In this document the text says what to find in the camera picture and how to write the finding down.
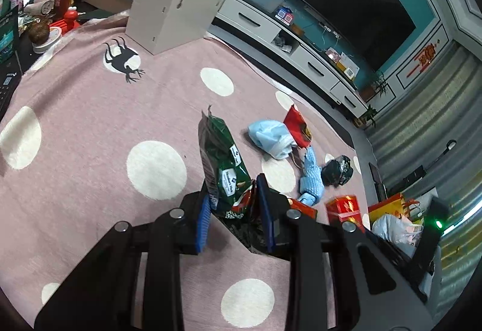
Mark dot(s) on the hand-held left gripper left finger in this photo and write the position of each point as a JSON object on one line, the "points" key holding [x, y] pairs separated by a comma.
{"points": [[203, 225]]}

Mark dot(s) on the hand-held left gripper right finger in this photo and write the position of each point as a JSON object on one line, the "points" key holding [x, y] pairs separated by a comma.
{"points": [[264, 218]]}

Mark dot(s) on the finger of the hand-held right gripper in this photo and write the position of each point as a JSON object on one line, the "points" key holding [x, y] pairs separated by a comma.
{"points": [[395, 253]]}

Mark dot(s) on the dark green snack bag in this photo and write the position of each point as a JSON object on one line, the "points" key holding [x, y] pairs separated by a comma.
{"points": [[222, 157]]}

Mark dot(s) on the white plastic bag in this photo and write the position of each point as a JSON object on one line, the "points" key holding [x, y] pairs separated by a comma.
{"points": [[395, 235]]}

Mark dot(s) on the small red packet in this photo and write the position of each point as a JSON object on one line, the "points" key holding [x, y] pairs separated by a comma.
{"points": [[303, 208]]}

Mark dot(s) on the yellow paper bag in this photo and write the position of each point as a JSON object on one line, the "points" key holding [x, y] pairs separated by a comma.
{"points": [[389, 206]]}

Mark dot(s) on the blue knitted sock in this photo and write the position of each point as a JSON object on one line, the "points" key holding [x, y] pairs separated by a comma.
{"points": [[312, 176]]}

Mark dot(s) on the red gold packet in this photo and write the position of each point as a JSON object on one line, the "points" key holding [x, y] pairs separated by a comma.
{"points": [[344, 208]]}

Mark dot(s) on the blue face mask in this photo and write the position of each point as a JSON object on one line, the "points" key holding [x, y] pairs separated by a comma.
{"points": [[271, 137]]}

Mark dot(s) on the black floor lamp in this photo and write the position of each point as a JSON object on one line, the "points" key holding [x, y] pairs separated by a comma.
{"points": [[442, 154]]}

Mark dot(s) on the black crumpled wrapper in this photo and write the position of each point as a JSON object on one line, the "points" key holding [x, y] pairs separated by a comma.
{"points": [[337, 171]]}

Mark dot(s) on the red snack wrapper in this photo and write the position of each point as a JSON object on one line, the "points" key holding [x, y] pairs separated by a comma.
{"points": [[296, 125]]}

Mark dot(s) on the grey curtain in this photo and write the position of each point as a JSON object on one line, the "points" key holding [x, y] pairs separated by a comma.
{"points": [[433, 120]]}

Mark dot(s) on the potted plant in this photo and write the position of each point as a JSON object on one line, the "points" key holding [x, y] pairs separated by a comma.
{"points": [[376, 88], [367, 116]]}

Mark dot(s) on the yellow pink card box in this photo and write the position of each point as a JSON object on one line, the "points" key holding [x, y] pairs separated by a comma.
{"points": [[342, 63]]}

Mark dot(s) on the white television cabinet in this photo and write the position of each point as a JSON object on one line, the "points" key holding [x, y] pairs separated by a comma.
{"points": [[263, 24]]}

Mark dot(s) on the small blue box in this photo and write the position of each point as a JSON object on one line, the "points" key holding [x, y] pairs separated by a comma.
{"points": [[285, 15]]}

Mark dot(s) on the white cardboard box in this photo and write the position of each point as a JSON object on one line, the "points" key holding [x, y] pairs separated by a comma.
{"points": [[169, 18]]}

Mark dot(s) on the white bowl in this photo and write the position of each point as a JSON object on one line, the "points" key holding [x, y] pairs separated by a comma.
{"points": [[51, 41]]}

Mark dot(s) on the red toy figurine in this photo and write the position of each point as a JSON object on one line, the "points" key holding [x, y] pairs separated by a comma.
{"points": [[70, 18]]}

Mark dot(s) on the brown round ornament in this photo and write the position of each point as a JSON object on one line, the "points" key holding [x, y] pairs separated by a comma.
{"points": [[39, 32]]}

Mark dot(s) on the black laptop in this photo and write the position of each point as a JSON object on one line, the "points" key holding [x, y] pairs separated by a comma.
{"points": [[8, 52]]}

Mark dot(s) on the red wall decoration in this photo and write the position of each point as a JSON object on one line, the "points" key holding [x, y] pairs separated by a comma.
{"points": [[423, 58]]}

